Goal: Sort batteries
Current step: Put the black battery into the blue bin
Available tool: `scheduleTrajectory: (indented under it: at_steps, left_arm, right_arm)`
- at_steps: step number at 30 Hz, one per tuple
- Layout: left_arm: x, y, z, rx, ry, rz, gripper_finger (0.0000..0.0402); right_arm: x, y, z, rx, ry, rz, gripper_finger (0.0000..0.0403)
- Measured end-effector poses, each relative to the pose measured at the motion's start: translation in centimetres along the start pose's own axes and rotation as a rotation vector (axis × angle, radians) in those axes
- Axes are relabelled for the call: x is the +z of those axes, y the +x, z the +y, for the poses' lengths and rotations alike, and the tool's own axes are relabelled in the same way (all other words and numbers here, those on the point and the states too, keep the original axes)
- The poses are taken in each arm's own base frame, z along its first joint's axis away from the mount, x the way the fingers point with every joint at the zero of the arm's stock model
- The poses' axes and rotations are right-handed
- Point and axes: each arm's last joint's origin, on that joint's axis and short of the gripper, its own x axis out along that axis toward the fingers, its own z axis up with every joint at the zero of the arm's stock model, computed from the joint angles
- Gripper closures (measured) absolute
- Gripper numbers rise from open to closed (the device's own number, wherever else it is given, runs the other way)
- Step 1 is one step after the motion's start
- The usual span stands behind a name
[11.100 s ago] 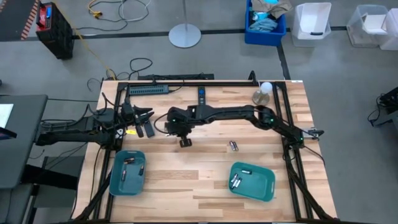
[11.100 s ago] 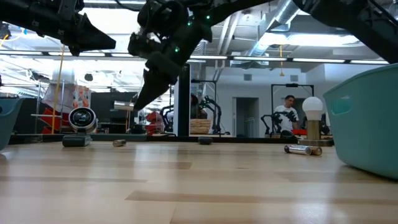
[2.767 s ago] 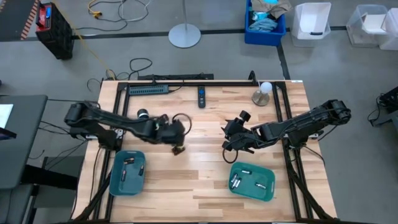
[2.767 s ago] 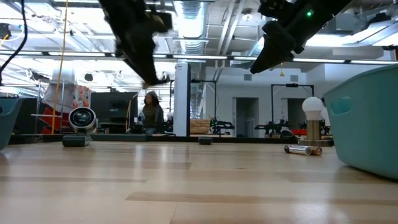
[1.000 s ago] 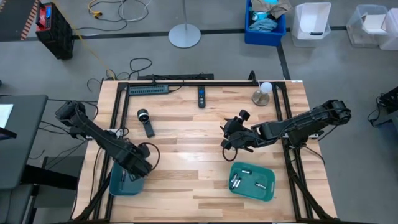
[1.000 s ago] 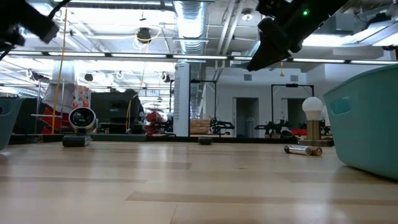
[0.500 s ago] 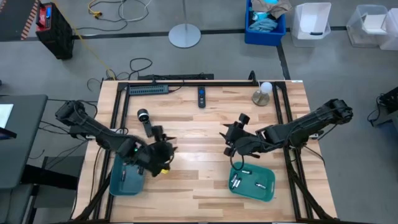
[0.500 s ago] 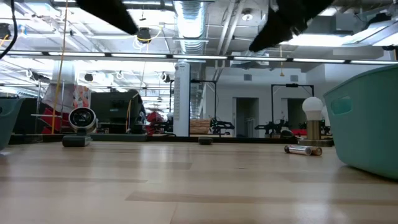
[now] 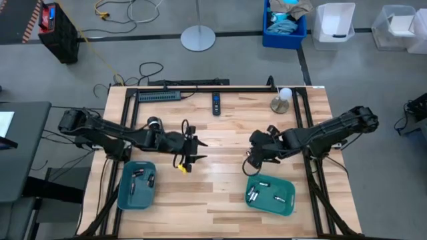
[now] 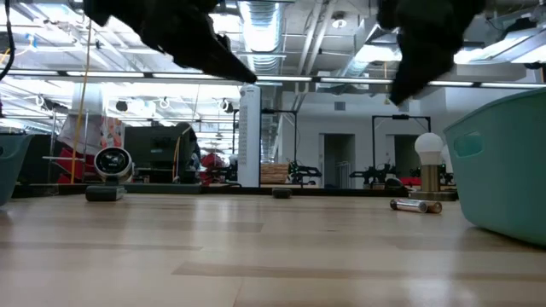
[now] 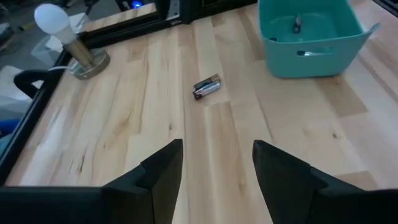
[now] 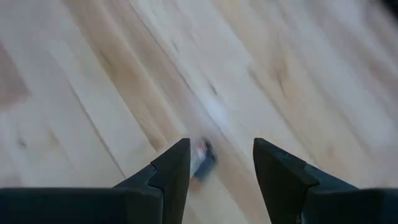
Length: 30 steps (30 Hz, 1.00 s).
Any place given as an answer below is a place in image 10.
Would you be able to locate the brass lamp with white bulb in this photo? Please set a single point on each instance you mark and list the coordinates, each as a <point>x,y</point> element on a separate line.
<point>429,147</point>

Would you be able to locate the teal plastic tray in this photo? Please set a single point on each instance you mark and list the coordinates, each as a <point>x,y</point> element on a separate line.
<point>13,170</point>
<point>503,183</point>

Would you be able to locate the silver AA battery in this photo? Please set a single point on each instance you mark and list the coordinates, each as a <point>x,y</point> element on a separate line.
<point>407,206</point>

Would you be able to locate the black aluminium table frame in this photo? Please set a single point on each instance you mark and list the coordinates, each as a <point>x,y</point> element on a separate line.
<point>341,192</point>

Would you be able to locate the dark large machine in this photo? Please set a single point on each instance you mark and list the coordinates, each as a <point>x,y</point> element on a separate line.
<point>158,149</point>

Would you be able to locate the white tall tower unit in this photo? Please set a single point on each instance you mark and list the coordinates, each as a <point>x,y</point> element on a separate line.
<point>249,136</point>

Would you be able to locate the black background robot arm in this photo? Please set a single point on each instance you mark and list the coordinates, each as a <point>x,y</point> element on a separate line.
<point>375,175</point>
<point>305,172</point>

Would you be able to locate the dark multi-port USB hub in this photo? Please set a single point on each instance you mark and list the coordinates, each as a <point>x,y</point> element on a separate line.
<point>162,189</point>

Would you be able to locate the black metal frame stand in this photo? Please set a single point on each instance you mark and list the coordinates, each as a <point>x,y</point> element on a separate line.
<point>277,111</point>
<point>401,117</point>

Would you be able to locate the dark AA battery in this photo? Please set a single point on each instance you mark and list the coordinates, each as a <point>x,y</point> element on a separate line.
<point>435,207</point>

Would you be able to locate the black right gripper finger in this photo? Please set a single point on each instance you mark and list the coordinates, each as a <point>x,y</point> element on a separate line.
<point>422,64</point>

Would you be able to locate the silver ceiling air duct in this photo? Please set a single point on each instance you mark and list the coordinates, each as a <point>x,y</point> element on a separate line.
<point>261,34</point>

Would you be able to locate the black webcam on stand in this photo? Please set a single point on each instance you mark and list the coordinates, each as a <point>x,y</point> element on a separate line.
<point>113,164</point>

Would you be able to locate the red equipment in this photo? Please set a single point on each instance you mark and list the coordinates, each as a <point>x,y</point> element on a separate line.
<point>68,166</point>

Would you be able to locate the wooden crate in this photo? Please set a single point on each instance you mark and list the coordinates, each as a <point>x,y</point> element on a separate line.
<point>275,174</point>

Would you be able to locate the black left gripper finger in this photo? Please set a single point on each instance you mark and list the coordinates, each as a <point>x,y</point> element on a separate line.
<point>222,61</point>

